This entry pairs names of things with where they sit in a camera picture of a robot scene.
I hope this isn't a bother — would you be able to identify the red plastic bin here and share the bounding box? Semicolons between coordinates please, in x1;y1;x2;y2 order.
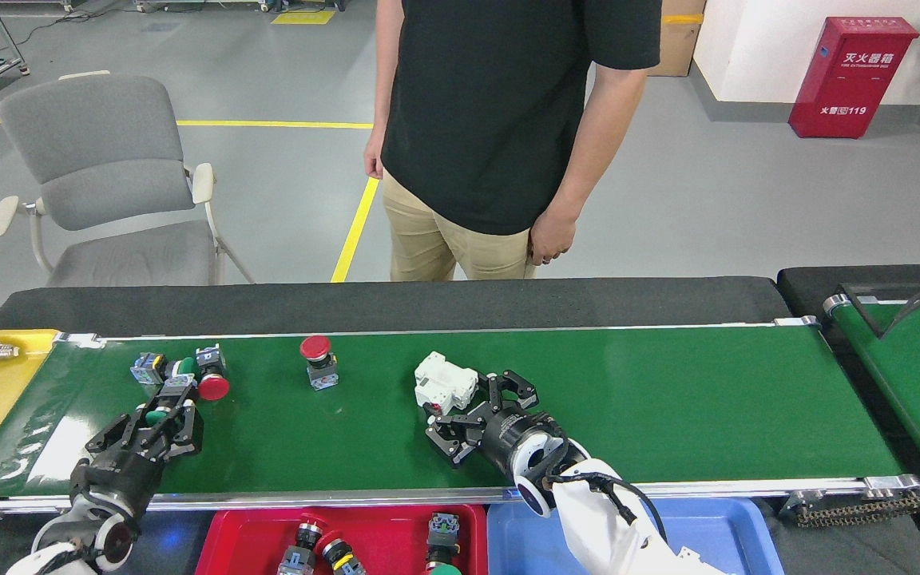
195;503;489;575

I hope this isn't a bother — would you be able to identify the person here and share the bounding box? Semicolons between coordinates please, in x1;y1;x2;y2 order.
363;0;663;282

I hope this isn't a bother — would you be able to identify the person's left hand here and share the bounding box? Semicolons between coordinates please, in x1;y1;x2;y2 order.
528;206;579;266

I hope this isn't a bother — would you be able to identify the blue plastic bin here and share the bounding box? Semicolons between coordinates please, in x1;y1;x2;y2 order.
486;497;786;575

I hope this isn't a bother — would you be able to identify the long green conveyor belt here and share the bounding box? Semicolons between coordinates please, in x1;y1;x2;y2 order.
0;315;920;520

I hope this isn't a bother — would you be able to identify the cardboard box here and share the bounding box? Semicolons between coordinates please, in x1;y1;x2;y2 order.
648;0;706;78

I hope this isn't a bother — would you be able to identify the red fire extinguisher box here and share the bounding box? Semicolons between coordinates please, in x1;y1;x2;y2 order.
787;16;920;140

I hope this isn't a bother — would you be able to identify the conveyor drive chain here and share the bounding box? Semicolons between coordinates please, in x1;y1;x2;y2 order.
783;489;920;528

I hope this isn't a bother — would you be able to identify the grey office chair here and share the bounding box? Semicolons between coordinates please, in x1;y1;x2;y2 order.
0;70;256;288

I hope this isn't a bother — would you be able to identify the person's right hand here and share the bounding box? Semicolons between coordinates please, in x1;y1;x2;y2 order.
363;132;387;180

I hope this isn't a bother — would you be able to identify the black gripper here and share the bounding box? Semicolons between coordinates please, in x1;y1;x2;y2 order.
69;382;205;521
425;369;571;484

